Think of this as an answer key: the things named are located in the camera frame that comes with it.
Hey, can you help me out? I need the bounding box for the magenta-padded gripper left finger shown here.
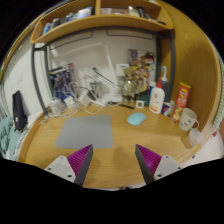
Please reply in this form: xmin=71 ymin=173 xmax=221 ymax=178
xmin=43 ymin=143 xmax=94 ymax=187

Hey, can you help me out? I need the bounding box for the clear plastic cup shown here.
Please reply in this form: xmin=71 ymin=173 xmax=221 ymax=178
xmin=49 ymin=96 xmax=66 ymax=114

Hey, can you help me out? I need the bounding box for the brown tree figure model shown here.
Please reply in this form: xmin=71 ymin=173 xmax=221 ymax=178
xmin=121 ymin=66 xmax=141 ymax=107

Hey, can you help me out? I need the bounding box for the wooden shelf unit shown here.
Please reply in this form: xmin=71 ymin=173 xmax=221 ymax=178
xmin=29 ymin=0 xmax=175 ymax=45

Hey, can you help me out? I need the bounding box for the dark green round container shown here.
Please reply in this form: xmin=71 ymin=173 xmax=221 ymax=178
xmin=138 ymin=91 xmax=151 ymax=107

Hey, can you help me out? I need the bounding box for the white wall box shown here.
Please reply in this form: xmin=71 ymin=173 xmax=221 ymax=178
xmin=115 ymin=63 xmax=130 ymax=79

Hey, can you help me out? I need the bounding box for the white cable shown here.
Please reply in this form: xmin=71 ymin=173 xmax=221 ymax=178
xmin=76 ymin=103 xmax=111 ymax=116

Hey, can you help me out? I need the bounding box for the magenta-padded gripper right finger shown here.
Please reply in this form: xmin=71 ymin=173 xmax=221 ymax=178
xmin=134 ymin=143 xmax=183 ymax=185

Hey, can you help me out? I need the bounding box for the white mug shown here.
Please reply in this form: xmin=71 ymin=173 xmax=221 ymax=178
xmin=178 ymin=107 xmax=200 ymax=132

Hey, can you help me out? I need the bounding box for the blue robot model kit box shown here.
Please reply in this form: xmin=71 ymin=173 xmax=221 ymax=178
xmin=48 ymin=63 xmax=78 ymax=101

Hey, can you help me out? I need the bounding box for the dark white-nozzle squeeze bottle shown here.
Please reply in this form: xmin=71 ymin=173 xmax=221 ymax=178
xmin=160 ymin=65 xmax=170 ymax=101

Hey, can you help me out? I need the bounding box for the black bag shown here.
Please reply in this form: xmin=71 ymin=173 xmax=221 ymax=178
xmin=11 ymin=89 xmax=28 ymax=132

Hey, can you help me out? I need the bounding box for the red chips can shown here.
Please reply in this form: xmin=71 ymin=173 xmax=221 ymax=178
xmin=171 ymin=81 xmax=192 ymax=123

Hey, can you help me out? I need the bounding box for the light blue computer mouse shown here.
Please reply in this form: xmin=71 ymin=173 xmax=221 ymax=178
xmin=126 ymin=112 xmax=148 ymax=126

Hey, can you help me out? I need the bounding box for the white red-pump lotion bottle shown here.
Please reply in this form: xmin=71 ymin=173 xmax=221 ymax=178
xmin=148 ymin=77 xmax=166 ymax=115

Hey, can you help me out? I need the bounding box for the white power strip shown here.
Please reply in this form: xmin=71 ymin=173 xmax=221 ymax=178
xmin=88 ymin=98 xmax=108 ymax=108

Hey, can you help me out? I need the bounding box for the clear plastic container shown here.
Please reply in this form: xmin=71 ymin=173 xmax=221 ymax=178
xmin=187 ymin=128 xmax=204 ymax=148

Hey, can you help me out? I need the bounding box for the small blue white box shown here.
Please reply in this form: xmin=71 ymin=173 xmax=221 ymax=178
xmin=162 ymin=101 xmax=176 ymax=118

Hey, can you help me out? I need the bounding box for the colourful figure box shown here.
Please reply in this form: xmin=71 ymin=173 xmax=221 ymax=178
xmin=128 ymin=48 xmax=156 ymax=94

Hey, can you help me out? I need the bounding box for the grey mouse pad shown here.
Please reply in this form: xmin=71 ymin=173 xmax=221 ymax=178
xmin=55 ymin=114 xmax=115 ymax=150

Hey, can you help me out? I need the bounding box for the small white desk clock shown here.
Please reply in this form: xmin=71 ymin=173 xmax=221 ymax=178
xmin=135 ymin=99 xmax=146 ymax=110

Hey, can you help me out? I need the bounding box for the white desk lamp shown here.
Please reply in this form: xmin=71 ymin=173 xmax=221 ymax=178
xmin=51 ymin=41 xmax=123 ymax=104

